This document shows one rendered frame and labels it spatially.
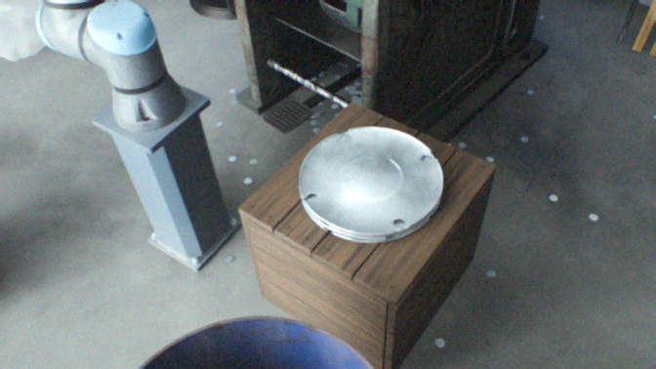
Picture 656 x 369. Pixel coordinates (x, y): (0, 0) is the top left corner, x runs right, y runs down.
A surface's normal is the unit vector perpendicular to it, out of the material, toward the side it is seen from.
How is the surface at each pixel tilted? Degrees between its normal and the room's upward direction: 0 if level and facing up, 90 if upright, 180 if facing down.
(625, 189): 0
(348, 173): 0
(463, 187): 0
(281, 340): 88
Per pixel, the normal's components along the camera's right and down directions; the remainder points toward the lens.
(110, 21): 0.07, -0.61
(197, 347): 0.45, 0.62
